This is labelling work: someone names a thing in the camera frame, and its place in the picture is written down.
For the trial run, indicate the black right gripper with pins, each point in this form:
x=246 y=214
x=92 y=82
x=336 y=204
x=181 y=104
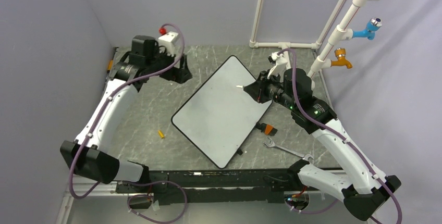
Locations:
x=261 y=84

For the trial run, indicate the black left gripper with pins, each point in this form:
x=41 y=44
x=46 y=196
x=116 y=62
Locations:
x=181 y=75

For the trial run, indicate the white whiteboard black frame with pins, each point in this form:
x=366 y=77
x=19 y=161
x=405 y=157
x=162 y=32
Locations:
x=218 y=117

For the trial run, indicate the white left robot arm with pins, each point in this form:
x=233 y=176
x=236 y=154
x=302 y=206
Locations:
x=87 y=155

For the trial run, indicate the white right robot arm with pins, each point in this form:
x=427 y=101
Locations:
x=364 y=188

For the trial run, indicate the black orange eraser block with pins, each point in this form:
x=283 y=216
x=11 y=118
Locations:
x=266 y=128

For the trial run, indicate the silver open-end wrench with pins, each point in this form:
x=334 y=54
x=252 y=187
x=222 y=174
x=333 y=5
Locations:
x=269 y=143

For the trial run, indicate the orange marker cap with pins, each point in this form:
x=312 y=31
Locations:
x=161 y=134

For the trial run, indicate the blue faucet tap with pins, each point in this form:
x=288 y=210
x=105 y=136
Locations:
x=373 y=25

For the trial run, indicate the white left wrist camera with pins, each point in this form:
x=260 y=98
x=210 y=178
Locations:
x=168 y=39

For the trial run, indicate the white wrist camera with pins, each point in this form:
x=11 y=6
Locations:
x=280 y=62
x=168 y=39

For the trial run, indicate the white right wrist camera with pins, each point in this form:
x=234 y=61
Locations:
x=280 y=62

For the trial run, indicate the orange black pen at wall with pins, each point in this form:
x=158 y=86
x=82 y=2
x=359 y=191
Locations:
x=109 y=67

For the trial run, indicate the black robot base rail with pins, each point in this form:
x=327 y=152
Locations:
x=217 y=186

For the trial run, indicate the white pvc pipe frame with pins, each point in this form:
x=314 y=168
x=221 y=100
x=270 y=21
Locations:
x=341 y=32

